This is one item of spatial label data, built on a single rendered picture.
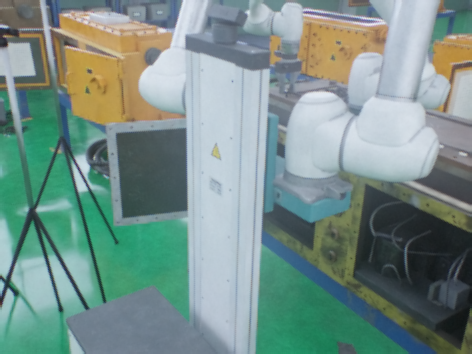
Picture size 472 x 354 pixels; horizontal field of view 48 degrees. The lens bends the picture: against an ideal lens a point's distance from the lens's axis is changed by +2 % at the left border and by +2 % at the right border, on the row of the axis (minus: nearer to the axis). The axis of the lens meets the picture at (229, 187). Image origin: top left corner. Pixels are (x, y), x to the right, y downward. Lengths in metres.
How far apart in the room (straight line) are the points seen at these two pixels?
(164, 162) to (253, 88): 1.40
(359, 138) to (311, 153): 0.14
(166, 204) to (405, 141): 1.71
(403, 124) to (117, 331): 1.13
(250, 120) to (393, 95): 0.37
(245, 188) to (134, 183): 1.32
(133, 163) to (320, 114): 1.47
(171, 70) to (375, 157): 0.83
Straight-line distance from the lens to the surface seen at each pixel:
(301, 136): 1.43
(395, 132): 1.36
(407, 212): 2.45
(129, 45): 4.30
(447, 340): 2.17
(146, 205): 2.81
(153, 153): 2.70
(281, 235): 2.68
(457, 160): 1.99
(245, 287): 1.67
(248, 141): 1.44
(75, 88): 4.62
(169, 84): 1.86
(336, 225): 2.35
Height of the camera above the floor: 2.04
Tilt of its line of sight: 25 degrees down
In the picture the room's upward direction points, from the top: 1 degrees clockwise
